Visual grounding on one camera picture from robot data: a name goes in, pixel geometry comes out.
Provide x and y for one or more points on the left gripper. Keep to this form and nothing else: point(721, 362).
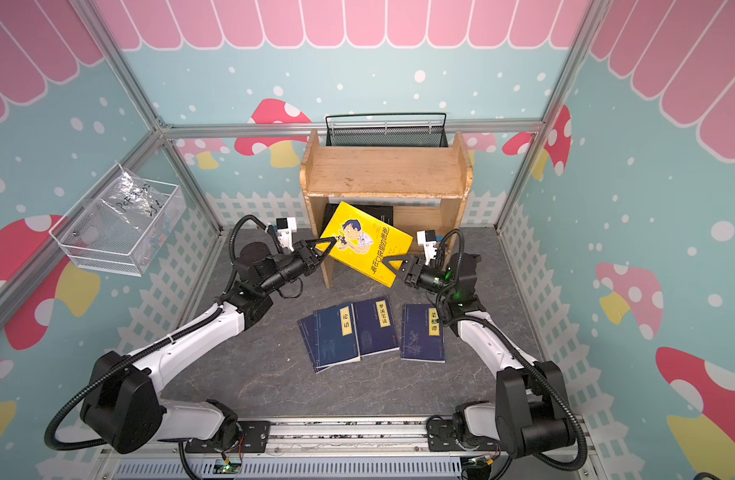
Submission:
point(308, 252)

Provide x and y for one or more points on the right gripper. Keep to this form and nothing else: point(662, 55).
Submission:
point(413, 270)

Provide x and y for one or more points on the yellow cartoon book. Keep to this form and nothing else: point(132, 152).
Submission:
point(362, 241)

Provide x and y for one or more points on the dark blue book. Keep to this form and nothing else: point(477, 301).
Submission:
point(421, 334)
point(330, 337)
point(375, 329)

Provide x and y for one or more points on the black deer antler book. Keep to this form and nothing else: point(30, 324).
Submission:
point(381, 212)

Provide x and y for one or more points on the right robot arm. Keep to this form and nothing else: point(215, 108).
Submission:
point(531, 415)

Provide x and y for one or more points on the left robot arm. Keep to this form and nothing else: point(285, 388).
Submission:
point(122, 406)

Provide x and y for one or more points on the wooden two-tier bookshelf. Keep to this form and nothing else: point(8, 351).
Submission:
point(433, 183)

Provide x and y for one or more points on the clear plastic bag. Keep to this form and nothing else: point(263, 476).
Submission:
point(131, 204)

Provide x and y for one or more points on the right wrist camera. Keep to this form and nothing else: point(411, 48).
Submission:
point(427, 240)

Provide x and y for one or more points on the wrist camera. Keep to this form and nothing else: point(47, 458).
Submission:
point(427, 240)
point(285, 228)

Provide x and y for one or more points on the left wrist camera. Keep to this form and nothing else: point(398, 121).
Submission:
point(285, 228)

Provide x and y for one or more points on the black wire mesh basket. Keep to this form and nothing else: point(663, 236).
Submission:
point(391, 130)

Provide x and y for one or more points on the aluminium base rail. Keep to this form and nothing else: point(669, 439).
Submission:
point(394, 447)

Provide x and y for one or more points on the white wire mesh basket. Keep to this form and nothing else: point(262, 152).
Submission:
point(82, 237)

